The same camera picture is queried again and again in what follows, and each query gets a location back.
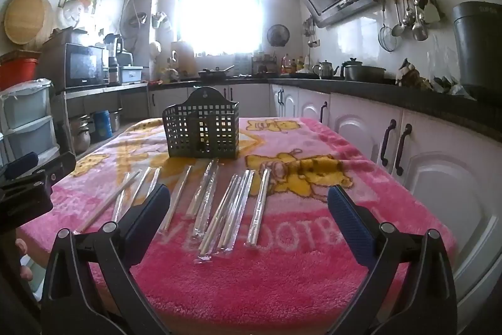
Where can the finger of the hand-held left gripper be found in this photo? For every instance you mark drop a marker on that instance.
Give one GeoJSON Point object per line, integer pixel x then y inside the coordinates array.
{"type": "Point", "coordinates": [59, 167]}
{"type": "Point", "coordinates": [21, 164]}

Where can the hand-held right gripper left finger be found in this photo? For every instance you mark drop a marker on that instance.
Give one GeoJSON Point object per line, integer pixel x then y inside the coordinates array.
{"type": "Point", "coordinates": [153, 211]}

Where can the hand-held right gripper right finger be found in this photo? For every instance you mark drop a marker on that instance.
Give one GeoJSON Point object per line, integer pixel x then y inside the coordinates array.
{"type": "Point", "coordinates": [349, 219]}

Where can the bunch of chopsticks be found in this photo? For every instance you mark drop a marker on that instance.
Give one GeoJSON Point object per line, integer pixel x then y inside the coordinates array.
{"type": "Point", "coordinates": [259, 209]}

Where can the dark green plastic utensil basket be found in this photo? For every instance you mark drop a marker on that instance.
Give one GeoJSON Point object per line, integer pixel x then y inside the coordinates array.
{"type": "Point", "coordinates": [196, 101]}

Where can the person's left hand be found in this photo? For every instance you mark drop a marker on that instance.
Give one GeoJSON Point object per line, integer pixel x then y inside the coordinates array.
{"type": "Point", "coordinates": [24, 272]}

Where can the large steel pot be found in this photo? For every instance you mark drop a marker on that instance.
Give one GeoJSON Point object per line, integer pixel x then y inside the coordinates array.
{"type": "Point", "coordinates": [82, 138]}

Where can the grey plastic drawer cabinet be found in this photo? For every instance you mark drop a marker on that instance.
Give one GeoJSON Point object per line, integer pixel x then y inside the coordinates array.
{"type": "Point", "coordinates": [27, 111]}

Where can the blue canister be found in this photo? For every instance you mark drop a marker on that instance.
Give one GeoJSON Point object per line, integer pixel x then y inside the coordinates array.
{"type": "Point", "coordinates": [103, 127]}

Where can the small steel pot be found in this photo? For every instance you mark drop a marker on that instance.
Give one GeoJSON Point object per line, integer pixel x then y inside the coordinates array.
{"type": "Point", "coordinates": [115, 121]}

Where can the metal shelf rack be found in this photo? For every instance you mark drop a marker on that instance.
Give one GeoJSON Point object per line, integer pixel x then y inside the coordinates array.
{"type": "Point", "coordinates": [102, 88]}

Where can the red plastic bucket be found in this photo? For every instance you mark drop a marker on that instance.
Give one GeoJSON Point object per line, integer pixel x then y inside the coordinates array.
{"type": "Point", "coordinates": [17, 74]}

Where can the black microwave oven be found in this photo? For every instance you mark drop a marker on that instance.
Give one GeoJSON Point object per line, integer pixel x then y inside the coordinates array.
{"type": "Point", "coordinates": [78, 66]}

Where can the white and blue storage box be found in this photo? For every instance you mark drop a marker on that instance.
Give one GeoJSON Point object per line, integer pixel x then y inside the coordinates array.
{"type": "Point", "coordinates": [131, 76]}

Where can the pink cartoon printed blanket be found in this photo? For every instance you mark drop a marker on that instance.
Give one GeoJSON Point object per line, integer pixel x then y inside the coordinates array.
{"type": "Point", "coordinates": [255, 292]}

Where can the dark blender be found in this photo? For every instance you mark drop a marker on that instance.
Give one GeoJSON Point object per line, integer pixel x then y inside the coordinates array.
{"type": "Point", "coordinates": [113, 44]}

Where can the black kitchen countertop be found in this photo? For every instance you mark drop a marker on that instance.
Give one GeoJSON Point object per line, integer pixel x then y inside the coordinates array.
{"type": "Point", "coordinates": [392, 89]}

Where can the black kettle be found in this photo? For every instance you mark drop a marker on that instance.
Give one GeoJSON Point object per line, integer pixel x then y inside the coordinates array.
{"type": "Point", "coordinates": [362, 74]}

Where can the round bamboo tray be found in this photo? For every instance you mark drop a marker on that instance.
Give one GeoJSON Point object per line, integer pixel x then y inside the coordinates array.
{"type": "Point", "coordinates": [27, 17]}

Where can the black frying pan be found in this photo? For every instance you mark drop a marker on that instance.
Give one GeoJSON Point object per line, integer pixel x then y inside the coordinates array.
{"type": "Point", "coordinates": [211, 74]}

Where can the stainless steel kettle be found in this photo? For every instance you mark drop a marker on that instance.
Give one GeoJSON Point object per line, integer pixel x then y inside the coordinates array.
{"type": "Point", "coordinates": [326, 71]}

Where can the beige plastic container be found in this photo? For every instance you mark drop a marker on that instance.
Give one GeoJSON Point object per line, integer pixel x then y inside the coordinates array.
{"type": "Point", "coordinates": [184, 58]}

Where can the brown and white lumpy object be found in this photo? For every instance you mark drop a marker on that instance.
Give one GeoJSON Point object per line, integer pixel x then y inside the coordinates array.
{"type": "Point", "coordinates": [411, 76]}

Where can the cluster of condiment bottles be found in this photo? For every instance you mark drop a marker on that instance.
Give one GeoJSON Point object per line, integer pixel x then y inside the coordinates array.
{"type": "Point", "coordinates": [292, 66]}

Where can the clear plastic bag of greens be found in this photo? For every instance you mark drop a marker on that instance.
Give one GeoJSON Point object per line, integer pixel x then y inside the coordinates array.
{"type": "Point", "coordinates": [447, 85]}

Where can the dark spice rack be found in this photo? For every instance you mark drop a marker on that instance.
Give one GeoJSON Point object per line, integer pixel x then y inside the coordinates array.
{"type": "Point", "coordinates": [262, 66]}

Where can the small hanging utensil set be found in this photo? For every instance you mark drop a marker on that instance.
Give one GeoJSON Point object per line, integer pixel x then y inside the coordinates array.
{"type": "Point", "coordinates": [310, 31]}

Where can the small steel ladle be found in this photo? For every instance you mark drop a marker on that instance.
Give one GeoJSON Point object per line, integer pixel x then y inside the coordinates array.
{"type": "Point", "coordinates": [398, 29]}

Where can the large steel ladle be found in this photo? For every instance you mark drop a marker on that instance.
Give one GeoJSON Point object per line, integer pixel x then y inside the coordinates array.
{"type": "Point", "coordinates": [419, 32]}

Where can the steel serving spoon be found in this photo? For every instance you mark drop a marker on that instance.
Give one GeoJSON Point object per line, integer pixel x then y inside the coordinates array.
{"type": "Point", "coordinates": [410, 19]}

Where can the dark grey cylindrical appliance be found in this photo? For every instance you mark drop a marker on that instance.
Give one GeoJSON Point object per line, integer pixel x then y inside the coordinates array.
{"type": "Point", "coordinates": [478, 48]}

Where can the bright kitchen window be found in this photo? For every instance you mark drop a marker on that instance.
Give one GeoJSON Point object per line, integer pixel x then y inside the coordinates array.
{"type": "Point", "coordinates": [219, 5]}

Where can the white wall-mounted holder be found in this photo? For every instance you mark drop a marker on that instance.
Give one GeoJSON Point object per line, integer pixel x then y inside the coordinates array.
{"type": "Point", "coordinates": [159, 21]}

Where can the small black wall fan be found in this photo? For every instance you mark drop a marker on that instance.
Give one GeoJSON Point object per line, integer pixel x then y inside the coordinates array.
{"type": "Point", "coordinates": [278, 34]}

